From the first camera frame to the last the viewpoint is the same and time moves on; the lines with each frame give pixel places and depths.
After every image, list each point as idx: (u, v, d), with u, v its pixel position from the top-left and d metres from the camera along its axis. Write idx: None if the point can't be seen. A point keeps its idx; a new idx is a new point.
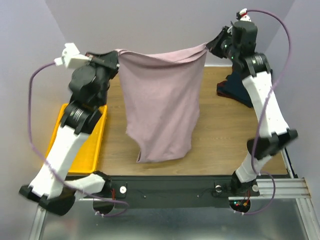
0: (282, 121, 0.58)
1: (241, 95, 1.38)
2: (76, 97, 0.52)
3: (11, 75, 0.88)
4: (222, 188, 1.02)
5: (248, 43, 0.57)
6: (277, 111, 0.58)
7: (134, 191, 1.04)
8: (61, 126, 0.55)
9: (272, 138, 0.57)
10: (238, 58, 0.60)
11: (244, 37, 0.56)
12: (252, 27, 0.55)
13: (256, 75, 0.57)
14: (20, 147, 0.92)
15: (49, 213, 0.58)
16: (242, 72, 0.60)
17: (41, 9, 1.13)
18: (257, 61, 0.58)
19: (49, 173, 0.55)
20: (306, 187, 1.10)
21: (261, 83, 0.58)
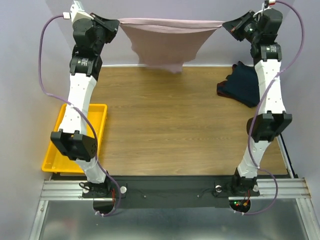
0: (280, 104, 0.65)
1: (241, 95, 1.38)
2: (80, 46, 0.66)
3: (11, 75, 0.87)
4: (222, 188, 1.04)
5: (269, 32, 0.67)
6: (277, 94, 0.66)
7: (135, 191, 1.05)
8: (72, 74, 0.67)
9: (266, 116, 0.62)
10: (256, 44, 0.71)
11: (268, 25, 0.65)
12: (276, 18, 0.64)
13: (266, 60, 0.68)
14: (20, 146, 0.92)
15: (82, 153, 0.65)
16: (255, 56, 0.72)
17: (42, 8, 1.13)
18: (270, 49, 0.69)
19: (75, 114, 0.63)
20: (306, 187, 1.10)
21: (269, 67, 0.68)
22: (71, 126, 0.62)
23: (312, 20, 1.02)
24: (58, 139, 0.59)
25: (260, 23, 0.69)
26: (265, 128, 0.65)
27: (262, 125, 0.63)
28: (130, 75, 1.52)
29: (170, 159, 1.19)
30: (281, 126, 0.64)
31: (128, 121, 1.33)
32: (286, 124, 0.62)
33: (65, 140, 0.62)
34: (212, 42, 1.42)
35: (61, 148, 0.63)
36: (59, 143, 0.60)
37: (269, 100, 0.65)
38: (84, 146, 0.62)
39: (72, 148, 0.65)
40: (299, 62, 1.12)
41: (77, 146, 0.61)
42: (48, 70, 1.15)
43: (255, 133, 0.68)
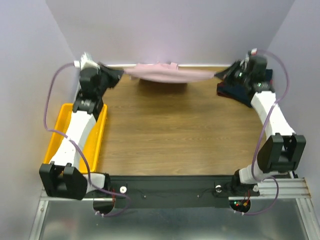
0: (287, 127, 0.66)
1: (241, 96, 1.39)
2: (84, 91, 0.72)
3: (10, 76, 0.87)
4: (223, 188, 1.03)
5: (258, 72, 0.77)
6: (280, 119, 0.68)
7: (135, 191, 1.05)
8: (74, 111, 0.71)
9: (277, 138, 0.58)
10: (248, 84, 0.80)
11: (256, 66, 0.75)
12: (262, 61, 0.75)
13: (261, 93, 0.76)
14: (19, 148, 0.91)
15: (70, 191, 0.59)
16: (249, 94, 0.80)
17: (41, 9, 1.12)
18: (262, 86, 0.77)
19: (70, 148, 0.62)
20: (306, 187, 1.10)
21: (264, 99, 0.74)
22: (63, 160, 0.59)
23: (312, 20, 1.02)
24: (47, 172, 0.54)
25: (249, 67, 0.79)
26: (276, 153, 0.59)
27: (275, 150, 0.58)
28: (131, 75, 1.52)
29: (170, 159, 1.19)
30: (295, 151, 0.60)
31: (128, 122, 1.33)
32: (300, 148, 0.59)
33: (54, 176, 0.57)
34: (212, 42, 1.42)
35: (47, 185, 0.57)
36: (46, 178, 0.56)
37: (274, 125, 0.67)
38: (73, 184, 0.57)
39: (60, 186, 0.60)
40: (299, 62, 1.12)
41: (66, 182, 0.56)
42: (48, 70, 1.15)
43: (267, 161, 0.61)
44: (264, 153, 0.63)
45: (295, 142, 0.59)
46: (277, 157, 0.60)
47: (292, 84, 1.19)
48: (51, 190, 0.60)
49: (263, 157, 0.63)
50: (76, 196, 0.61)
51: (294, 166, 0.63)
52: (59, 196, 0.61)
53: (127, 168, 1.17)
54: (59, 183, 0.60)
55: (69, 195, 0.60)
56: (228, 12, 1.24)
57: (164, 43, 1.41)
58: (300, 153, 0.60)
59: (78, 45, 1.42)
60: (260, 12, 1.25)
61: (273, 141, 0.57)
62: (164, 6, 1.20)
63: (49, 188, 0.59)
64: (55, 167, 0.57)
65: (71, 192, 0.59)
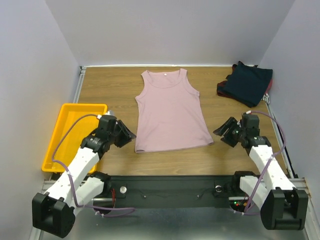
0: (287, 182, 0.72)
1: (241, 96, 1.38)
2: (99, 131, 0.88)
3: (8, 76, 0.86)
4: (223, 188, 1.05)
5: (252, 126, 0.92)
6: (279, 171, 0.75)
7: (135, 191, 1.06)
8: (81, 147, 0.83)
9: (278, 194, 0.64)
10: (245, 137, 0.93)
11: (248, 122, 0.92)
12: (252, 118, 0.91)
13: (258, 146, 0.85)
14: (18, 148, 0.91)
15: (55, 224, 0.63)
16: (247, 146, 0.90)
17: (41, 10, 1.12)
18: (257, 138, 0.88)
19: (66, 183, 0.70)
20: (306, 187, 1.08)
21: (261, 150, 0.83)
22: (58, 193, 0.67)
23: (312, 20, 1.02)
24: (39, 201, 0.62)
25: (243, 124, 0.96)
26: (280, 207, 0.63)
27: (279, 206, 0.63)
28: (131, 75, 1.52)
29: (170, 159, 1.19)
30: (299, 206, 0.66)
31: (128, 121, 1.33)
32: (303, 203, 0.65)
33: (44, 206, 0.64)
34: (212, 42, 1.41)
35: (35, 214, 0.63)
36: (36, 208, 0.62)
37: (277, 180, 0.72)
38: (59, 219, 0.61)
39: (47, 218, 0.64)
40: (299, 62, 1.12)
41: (54, 213, 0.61)
42: (47, 71, 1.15)
43: (271, 218, 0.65)
44: (266, 210, 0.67)
45: (298, 198, 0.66)
46: (280, 212, 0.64)
47: (292, 84, 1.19)
48: (38, 221, 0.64)
49: (268, 210, 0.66)
50: (59, 233, 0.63)
51: (301, 224, 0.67)
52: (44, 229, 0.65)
53: (128, 170, 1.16)
54: (48, 215, 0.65)
55: (53, 229, 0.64)
56: (228, 12, 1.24)
57: (164, 43, 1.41)
58: (304, 209, 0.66)
59: (78, 45, 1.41)
60: (259, 12, 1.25)
61: (274, 197, 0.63)
62: (164, 6, 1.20)
63: (36, 219, 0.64)
64: (47, 198, 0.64)
65: (55, 227, 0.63)
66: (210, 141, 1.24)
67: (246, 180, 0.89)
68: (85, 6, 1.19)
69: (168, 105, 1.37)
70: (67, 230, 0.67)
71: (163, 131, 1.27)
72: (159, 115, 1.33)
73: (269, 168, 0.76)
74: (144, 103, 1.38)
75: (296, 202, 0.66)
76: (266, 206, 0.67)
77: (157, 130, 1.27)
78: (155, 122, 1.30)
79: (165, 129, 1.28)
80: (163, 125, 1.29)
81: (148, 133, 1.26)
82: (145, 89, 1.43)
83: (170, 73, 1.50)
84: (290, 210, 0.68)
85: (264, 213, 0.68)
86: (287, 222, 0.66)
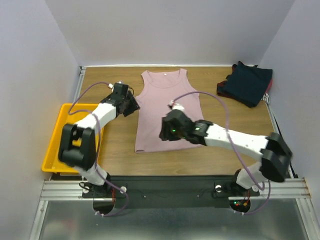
0: (258, 137, 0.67)
1: (241, 96, 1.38)
2: (114, 94, 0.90)
3: (8, 76, 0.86)
4: (223, 188, 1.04)
5: (185, 121, 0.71)
6: (241, 135, 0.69)
7: (135, 191, 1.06)
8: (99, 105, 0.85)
9: (268, 154, 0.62)
10: (188, 135, 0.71)
11: (181, 119, 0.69)
12: (179, 114, 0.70)
13: (207, 133, 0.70)
14: (18, 148, 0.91)
15: (81, 151, 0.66)
16: (199, 140, 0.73)
17: (41, 10, 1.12)
18: (199, 126, 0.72)
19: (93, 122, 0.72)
20: (306, 187, 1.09)
21: (212, 133, 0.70)
22: (83, 124, 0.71)
23: (312, 20, 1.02)
24: (68, 130, 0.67)
25: (172, 125, 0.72)
26: (276, 162, 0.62)
27: (276, 160, 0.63)
28: (131, 75, 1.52)
29: (170, 160, 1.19)
30: (283, 146, 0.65)
31: (128, 121, 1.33)
32: (281, 139, 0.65)
33: (71, 138, 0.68)
34: (212, 42, 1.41)
35: (62, 143, 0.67)
36: (65, 135, 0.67)
37: (251, 143, 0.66)
38: (87, 145, 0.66)
39: (71, 150, 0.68)
40: (299, 63, 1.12)
41: (83, 139, 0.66)
42: (47, 71, 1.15)
43: (281, 175, 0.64)
44: (270, 171, 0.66)
45: (277, 142, 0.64)
46: (280, 165, 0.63)
47: (292, 84, 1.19)
48: (64, 152, 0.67)
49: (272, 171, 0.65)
50: (84, 162, 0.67)
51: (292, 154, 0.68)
52: (68, 161, 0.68)
53: (128, 170, 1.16)
54: (72, 148, 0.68)
55: (78, 161, 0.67)
56: (228, 12, 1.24)
57: (164, 43, 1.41)
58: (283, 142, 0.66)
59: (78, 45, 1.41)
60: (260, 12, 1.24)
61: (269, 159, 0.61)
62: (164, 6, 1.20)
63: (62, 149, 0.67)
64: (75, 127, 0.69)
65: (80, 156, 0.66)
66: None
67: (240, 179, 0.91)
68: (86, 6, 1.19)
69: (169, 105, 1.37)
70: (89, 166, 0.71)
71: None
72: (159, 115, 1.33)
73: (234, 140, 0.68)
74: (144, 103, 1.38)
75: (278, 146, 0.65)
76: (268, 170, 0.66)
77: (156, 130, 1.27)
78: (155, 122, 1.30)
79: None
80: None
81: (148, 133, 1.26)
82: (145, 89, 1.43)
83: (170, 73, 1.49)
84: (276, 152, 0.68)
85: (271, 176, 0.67)
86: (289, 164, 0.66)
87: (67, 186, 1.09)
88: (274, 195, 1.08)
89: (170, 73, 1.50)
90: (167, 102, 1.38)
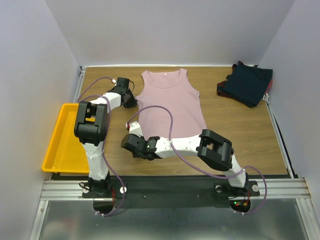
0: (194, 137, 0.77)
1: (241, 96, 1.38)
2: (117, 87, 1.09)
3: (8, 76, 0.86)
4: (222, 188, 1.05)
5: (137, 142, 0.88)
6: (181, 139, 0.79)
7: (135, 191, 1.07)
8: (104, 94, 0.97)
9: (202, 151, 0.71)
10: (142, 153, 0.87)
11: (132, 142, 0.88)
12: (130, 138, 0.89)
13: (156, 147, 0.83)
14: (17, 148, 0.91)
15: (96, 123, 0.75)
16: (153, 156, 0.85)
17: (41, 10, 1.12)
18: (149, 143, 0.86)
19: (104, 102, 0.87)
20: (306, 187, 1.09)
21: (159, 146, 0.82)
22: (96, 104, 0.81)
23: (313, 20, 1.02)
24: (85, 103, 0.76)
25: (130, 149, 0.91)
26: (212, 155, 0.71)
27: (212, 154, 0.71)
28: (131, 75, 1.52)
29: (170, 159, 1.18)
30: (215, 139, 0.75)
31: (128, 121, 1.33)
32: (212, 133, 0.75)
33: (86, 112, 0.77)
34: (212, 42, 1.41)
35: (79, 116, 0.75)
36: (82, 108, 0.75)
37: (190, 145, 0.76)
38: (102, 115, 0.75)
39: (86, 123, 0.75)
40: (299, 63, 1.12)
41: (98, 112, 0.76)
42: (47, 71, 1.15)
43: (222, 165, 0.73)
44: (214, 165, 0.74)
45: (209, 138, 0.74)
46: (217, 156, 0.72)
47: (292, 84, 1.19)
48: (80, 125, 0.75)
49: (214, 164, 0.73)
50: (97, 133, 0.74)
51: (228, 141, 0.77)
52: (83, 132, 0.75)
53: (128, 169, 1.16)
54: (87, 122, 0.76)
55: (93, 130, 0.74)
56: (228, 12, 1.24)
57: (165, 43, 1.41)
58: (217, 135, 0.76)
59: (78, 45, 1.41)
60: (259, 12, 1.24)
61: (204, 155, 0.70)
62: (165, 6, 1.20)
63: (78, 122, 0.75)
64: (89, 105, 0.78)
65: (96, 125, 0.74)
66: None
67: (230, 181, 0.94)
68: (86, 6, 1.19)
69: (170, 105, 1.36)
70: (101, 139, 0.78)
71: (163, 131, 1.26)
72: (161, 115, 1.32)
73: (176, 146, 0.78)
74: (145, 103, 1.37)
75: (212, 140, 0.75)
76: (211, 164, 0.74)
77: (156, 130, 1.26)
78: (157, 123, 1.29)
79: (164, 129, 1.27)
80: (163, 125, 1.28)
81: (147, 134, 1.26)
82: (145, 89, 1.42)
83: (169, 73, 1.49)
84: (215, 146, 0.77)
85: (217, 168, 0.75)
86: (227, 152, 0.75)
87: (67, 187, 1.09)
88: (274, 195, 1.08)
89: (170, 73, 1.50)
90: (168, 102, 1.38)
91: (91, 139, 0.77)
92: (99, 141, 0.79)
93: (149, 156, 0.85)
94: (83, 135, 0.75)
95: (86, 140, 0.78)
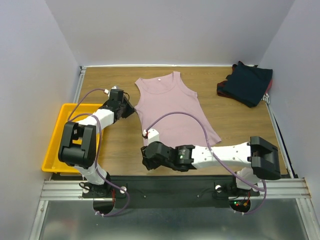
0: (240, 146, 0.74)
1: (241, 95, 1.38)
2: (111, 102, 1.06)
3: (7, 76, 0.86)
4: (222, 188, 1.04)
5: (167, 152, 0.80)
6: (225, 149, 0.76)
7: (135, 191, 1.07)
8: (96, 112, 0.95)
9: (256, 162, 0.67)
10: (175, 163, 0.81)
11: (163, 151, 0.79)
12: (160, 147, 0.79)
13: (192, 158, 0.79)
14: (17, 148, 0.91)
15: (82, 148, 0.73)
16: (187, 167, 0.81)
17: (41, 10, 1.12)
18: (182, 153, 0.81)
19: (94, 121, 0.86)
20: (306, 187, 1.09)
21: (196, 157, 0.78)
22: (84, 124, 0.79)
23: (313, 20, 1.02)
24: (71, 125, 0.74)
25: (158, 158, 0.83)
26: (266, 165, 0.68)
27: (266, 164, 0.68)
28: (130, 75, 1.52)
29: None
30: (266, 147, 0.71)
31: (129, 122, 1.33)
32: (262, 141, 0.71)
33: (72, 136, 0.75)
34: (212, 42, 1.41)
35: (65, 139, 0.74)
36: (68, 130, 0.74)
37: (237, 154, 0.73)
38: (89, 138, 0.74)
39: (72, 148, 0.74)
40: (299, 63, 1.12)
41: (85, 137, 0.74)
42: (47, 71, 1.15)
43: (276, 175, 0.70)
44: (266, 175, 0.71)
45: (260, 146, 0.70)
46: (270, 167, 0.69)
47: (292, 84, 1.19)
48: (65, 150, 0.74)
49: (268, 174, 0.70)
50: (83, 159, 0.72)
51: (275, 148, 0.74)
52: (69, 157, 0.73)
53: (130, 169, 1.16)
54: (73, 146, 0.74)
55: (80, 155, 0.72)
56: (228, 12, 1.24)
57: (165, 43, 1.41)
58: (267, 142, 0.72)
59: (78, 45, 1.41)
60: (260, 12, 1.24)
61: (259, 166, 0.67)
62: (165, 6, 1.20)
63: (63, 147, 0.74)
64: (76, 126, 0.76)
65: (82, 149, 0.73)
66: (216, 140, 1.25)
67: (238, 184, 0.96)
68: (86, 6, 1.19)
69: (170, 110, 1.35)
70: (89, 163, 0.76)
71: (169, 136, 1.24)
72: (164, 120, 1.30)
73: (221, 156, 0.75)
74: (145, 110, 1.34)
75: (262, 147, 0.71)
76: (263, 174, 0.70)
77: (162, 136, 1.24)
78: (165, 131, 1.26)
79: (171, 136, 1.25)
80: (169, 131, 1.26)
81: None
82: (142, 97, 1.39)
83: (163, 78, 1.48)
84: (263, 153, 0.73)
85: (267, 178, 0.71)
86: (277, 160, 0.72)
87: (67, 187, 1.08)
88: (274, 195, 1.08)
89: (165, 77, 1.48)
90: (167, 107, 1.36)
91: (79, 164, 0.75)
92: (87, 165, 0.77)
93: (185, 167, 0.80)
94: (69, 159, 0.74)
95: (74, 164, 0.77)
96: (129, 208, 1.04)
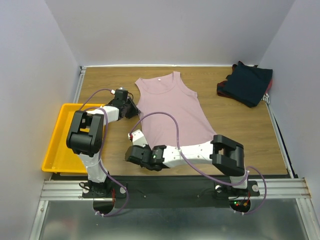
0: (204, 144, 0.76)
1: (241, 96, 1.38)
2: (115, 100, 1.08)
3: (7, 76, 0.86)
4: (222, 188, 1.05)
5: (141, 153, 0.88)
6: (191, 147, 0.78)
7: (135, 191, 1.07)
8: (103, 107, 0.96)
9: (216, 159, 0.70)
10: (148, 164, 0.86)
11: (135, 154, 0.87)
12: (133, 151, 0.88)
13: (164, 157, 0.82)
14: (17, 147, 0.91)
15: (90, 134, 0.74)
16: (161, 166, 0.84)
17: (41, 9, 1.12)
18: (155, 154, 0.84)
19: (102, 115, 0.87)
20: (306, 187, 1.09)
21: (166, 156, 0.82)
22: (92, 114, 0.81)
23: (313, 20, 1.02)
24: (80, 113, 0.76)
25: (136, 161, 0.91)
26: (227, 162, 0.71)
27: (226, 161, 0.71)
28: (131, 75, 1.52)
29: None
30: (227, 144, 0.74)
31: (129, 121, 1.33)
32: (224, 139, 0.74)
33: (80, 123, 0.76)
34: (212, 42, 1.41)
35: (73, 125, 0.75)
36: (77, 118, 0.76)
37: (201, 152, 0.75)
38: (97, 124, 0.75)
39: (80, 134, 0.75)
40: (299, 63, 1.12)
41: (93, 124, 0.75)
42: (47, 71, 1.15)
43: (237, 171, 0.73)
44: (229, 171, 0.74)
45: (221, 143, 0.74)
46: (231, 163, 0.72)
47: (292, 84, 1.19)
48: (72, 136, 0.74)
49: (230, 170, 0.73)
50: (90, 144, 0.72)
51: (239, 145, 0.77)
52: (76, 143, 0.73)
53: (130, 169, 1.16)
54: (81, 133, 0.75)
55: (86, 141, 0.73)
56: (228, 12, 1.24)
57: (165, 43, 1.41)
58: (229, 139, 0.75)
59: (78, 45, 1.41)
60: (259, 12, 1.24)
61: (220, 163, 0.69)
62: (165, 6, 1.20)
63: (71, 133, 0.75)
64: (85, 115, 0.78)
65: (90, 135, 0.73)
66: None
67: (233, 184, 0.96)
68: (86, 7, 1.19)
69: (170, 110, 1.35)
70: (96, 151, 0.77)
71: (169, 136, 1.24)
72: (164, 120, 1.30)
73: (187, 154, 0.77)
74: (145, 111, 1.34)
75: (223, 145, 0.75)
76: (225, 171, 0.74)
77: (162, 137, 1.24)
78: (164, 131, 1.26)
79: (171, 136, 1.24)
80: (169, 131, 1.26)
81: (155, 140, 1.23)
82: (142, 97, 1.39)
83: (163, 78, 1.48)
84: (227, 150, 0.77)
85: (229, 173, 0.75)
86: (239, 156, 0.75)
87: (67, 187, 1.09)
88: (274, 195, 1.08)
89: (165, 77, 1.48)
90: (167, 107, 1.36)
91: (85, 151, 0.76)
92: (93, 153, 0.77)
93: (157, 166, 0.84)
94: (76, 146, 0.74)
95: (80, 151, 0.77)
96: (129, 208, 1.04)
